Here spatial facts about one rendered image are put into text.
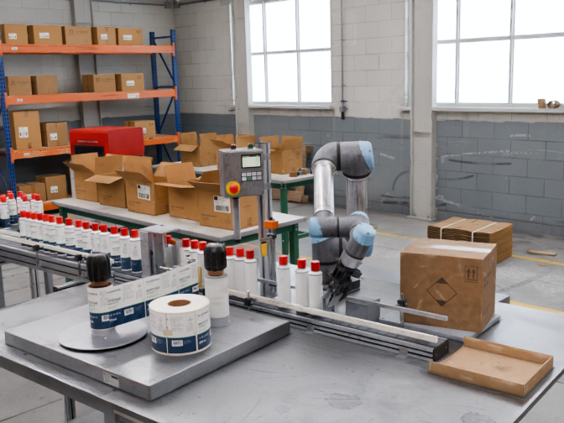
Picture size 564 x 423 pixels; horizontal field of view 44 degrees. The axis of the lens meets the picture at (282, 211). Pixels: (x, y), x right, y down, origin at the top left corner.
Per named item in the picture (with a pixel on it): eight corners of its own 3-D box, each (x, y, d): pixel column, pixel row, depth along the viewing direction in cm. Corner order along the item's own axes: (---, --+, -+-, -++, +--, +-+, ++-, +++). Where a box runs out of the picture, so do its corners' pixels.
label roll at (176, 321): (195, 357, 224) (193, 315, 221) (140, 352, 230) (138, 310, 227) (220, 336, 242) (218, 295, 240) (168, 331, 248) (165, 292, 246)
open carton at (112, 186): (84, 206, 558) (80, 160, 551) (128, 198, 591) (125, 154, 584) (113, 211, 534) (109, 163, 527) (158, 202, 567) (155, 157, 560)
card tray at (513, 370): (429, 373, 220) (429, 360, 219) (463, 347, 239) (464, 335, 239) (523, 397, 201) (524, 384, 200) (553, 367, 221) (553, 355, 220)
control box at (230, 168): (220, 195, 289) (217, 148, 285) (259, 191, 293) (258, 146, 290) (225, 198, 279) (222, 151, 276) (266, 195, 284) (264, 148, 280)
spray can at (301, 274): (293, 311, 265) (291, 259, 261) (301, 307, 269) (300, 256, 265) (304, 314, 262) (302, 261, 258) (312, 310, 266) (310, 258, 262)
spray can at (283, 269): (274, 307, 271) (273, 256, 267) (283, 303, 275) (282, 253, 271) (285, 310, 268) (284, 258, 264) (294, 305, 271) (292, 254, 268)
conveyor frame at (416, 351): (113, 282, 329) (112, 272, 328) (132, 276, 337) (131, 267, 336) (434, 362, 227) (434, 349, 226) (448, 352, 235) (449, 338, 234)
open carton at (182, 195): (150, 218, 502) (147, 167, 495) (206, 207, 540) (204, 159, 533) (190, 226, 472) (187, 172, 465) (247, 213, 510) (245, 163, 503)
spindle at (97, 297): (85, 333, 245) (78, 254, 239) (106, 326, 252) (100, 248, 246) (101, 338, 239) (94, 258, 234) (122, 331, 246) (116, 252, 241)
